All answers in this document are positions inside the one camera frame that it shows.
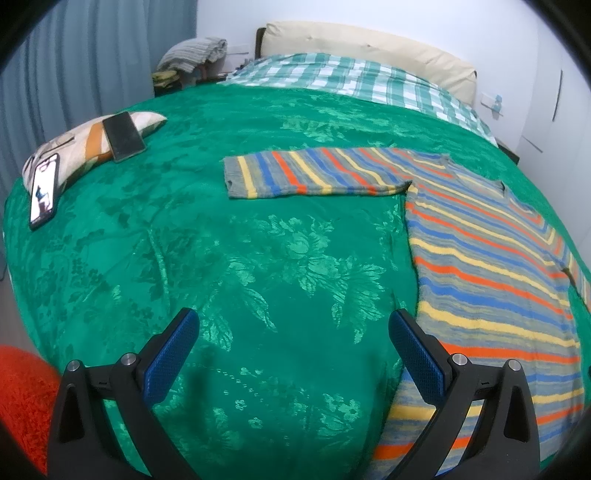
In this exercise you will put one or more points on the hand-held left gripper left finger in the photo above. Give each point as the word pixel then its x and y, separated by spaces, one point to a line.
pixel 171 355

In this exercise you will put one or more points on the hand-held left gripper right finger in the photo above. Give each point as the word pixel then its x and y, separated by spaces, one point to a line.
pixel 418 355

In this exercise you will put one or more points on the striped knit sweater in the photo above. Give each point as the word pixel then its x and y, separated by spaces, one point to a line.
pixel 485 258

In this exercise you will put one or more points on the green floral blanket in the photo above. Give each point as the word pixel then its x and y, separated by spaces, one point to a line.
pixel 231 258

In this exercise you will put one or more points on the orange shaggy rug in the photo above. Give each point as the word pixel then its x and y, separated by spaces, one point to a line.
pixel 23 401

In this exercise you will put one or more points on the lit screen smartphone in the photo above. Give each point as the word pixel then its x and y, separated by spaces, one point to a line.
pixel 44 189

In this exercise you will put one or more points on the dark screen smartphone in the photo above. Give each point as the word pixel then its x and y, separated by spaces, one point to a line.
pixel 122 136

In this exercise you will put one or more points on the cream patterned pillow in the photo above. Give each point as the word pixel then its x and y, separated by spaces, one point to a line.
pixel 74 143

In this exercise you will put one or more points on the yellow green cloth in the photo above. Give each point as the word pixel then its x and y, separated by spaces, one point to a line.
pixel 164 77

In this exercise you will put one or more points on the dark bedside table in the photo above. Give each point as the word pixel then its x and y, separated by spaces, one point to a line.
pixel 203 78

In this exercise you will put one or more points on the green checkered bed sheet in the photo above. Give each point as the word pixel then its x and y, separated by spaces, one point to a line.
pixel 346 78

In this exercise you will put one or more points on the white wardrobe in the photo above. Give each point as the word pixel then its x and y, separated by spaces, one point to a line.
pixel 554 92

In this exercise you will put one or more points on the blue curtain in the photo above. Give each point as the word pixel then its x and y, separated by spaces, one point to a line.
pixel 92 69

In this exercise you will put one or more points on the grey striped cloth pile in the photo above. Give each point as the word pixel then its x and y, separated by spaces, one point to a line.
pixel 194 50

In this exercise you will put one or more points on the cream padded headboard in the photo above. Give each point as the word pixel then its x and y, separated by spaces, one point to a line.
pixel 369 44

